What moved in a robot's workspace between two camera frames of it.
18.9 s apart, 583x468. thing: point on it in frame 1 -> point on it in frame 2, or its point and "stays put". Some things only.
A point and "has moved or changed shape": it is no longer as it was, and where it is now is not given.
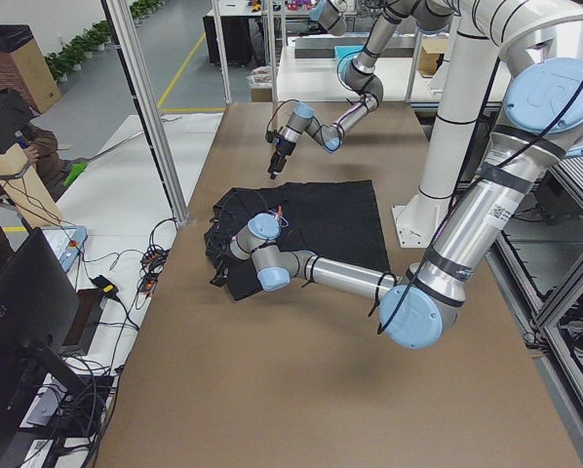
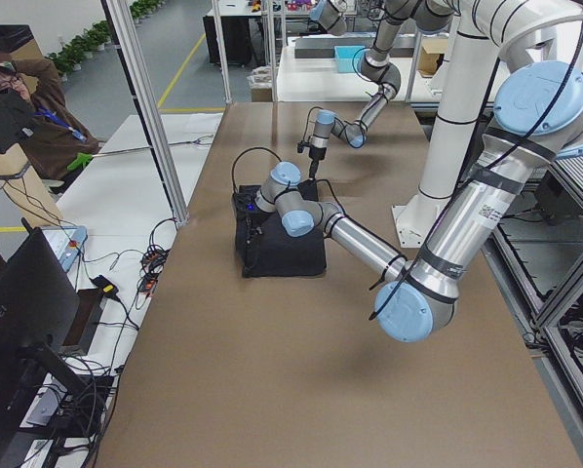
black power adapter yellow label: x=106 y=286 stays put
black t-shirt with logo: x=337 y=220 has moved or changed shape
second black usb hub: x=153 y=260 stays put
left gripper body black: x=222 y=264 -> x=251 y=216
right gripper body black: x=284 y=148 -> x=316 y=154
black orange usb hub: x=150 y=277 stays put
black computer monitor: x=28 y=312 stays put
